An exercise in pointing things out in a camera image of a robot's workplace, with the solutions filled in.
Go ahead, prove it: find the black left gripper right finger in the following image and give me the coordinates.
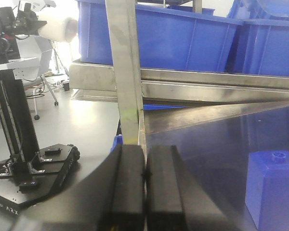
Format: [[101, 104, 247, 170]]
[[146, 145, 234, 231]]

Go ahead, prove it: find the blue block left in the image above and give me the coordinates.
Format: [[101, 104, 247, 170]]
[[245, 150, 289, 231]]

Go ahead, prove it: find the blue bin left lower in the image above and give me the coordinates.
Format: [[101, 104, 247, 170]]
[[78, 0, 243, 72]]

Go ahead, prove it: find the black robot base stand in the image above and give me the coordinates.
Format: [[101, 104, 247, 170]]
[[0, 68, 80, 216]]

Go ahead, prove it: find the blue bin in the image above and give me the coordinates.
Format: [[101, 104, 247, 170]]
[[78, 0, 243, 72], [226, 0, 289, 77]]

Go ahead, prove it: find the stainless steel shelf frame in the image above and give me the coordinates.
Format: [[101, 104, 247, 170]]
[[69, 0, 289, 147]]

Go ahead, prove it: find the blue bin right lower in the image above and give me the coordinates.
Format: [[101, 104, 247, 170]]
[[226, 0, 289, 77]]

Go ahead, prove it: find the white office chair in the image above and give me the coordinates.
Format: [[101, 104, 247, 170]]
[[19, 36, 59, 106]]

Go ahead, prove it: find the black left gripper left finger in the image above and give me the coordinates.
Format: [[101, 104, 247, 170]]
[[14, 144, 145, 231]]

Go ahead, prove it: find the small blue bin below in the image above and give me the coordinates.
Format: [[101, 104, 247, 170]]
[[110, 134, 123, 153]]

